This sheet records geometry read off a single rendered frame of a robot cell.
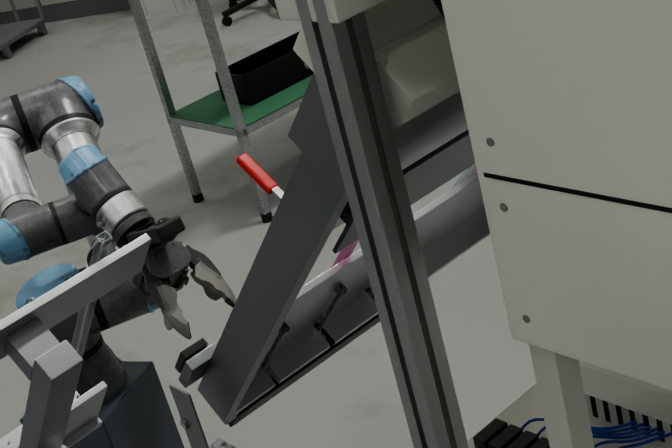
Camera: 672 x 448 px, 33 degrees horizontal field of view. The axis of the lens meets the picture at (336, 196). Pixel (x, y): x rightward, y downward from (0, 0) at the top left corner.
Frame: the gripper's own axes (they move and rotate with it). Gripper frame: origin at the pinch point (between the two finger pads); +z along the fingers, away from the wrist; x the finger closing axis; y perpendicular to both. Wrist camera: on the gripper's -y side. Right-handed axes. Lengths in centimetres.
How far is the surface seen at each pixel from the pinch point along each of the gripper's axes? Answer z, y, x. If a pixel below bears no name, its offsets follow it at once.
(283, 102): -93, 144, -138
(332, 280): 10.9, -20.2, -8.1
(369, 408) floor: 14, 91, -60
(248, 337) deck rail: 12.5, -26.0, 10.0
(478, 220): 12.0, -3.5, -47.6
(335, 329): 13.3, -3.5, -12.9
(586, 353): 42, -74, 10
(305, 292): 10.8, -22.5, -2.3
